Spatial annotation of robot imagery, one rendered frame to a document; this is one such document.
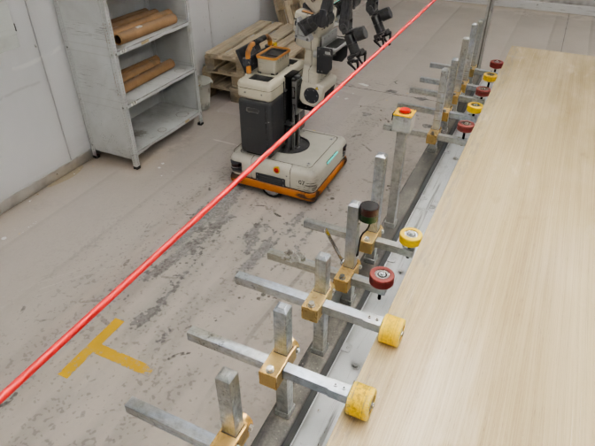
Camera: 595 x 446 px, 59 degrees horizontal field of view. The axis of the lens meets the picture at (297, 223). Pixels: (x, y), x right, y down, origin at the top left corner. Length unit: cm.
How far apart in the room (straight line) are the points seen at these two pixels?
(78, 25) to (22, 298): 184
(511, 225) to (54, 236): 273
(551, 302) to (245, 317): 159
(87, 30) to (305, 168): 172
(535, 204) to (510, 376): 88
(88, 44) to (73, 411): 242
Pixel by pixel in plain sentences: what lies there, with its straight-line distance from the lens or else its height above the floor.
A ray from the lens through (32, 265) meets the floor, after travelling 349.
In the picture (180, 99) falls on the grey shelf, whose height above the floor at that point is 19.
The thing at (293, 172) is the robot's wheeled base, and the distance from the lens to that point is 350.
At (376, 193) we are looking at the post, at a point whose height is 102.
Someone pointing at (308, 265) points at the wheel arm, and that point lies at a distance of 179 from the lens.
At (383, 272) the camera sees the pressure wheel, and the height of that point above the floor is 91.
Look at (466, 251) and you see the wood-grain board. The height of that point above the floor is 90.
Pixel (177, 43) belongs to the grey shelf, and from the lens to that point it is 466.
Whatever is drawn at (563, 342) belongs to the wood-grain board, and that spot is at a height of 90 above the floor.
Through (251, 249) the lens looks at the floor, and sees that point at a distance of 323.
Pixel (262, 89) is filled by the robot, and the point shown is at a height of 78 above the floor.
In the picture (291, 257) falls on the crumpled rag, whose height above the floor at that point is 87.
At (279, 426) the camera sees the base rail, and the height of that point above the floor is 70.
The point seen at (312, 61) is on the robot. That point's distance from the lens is 340.
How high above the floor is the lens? 203
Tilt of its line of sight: 36 degrees down
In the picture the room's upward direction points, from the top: straight up
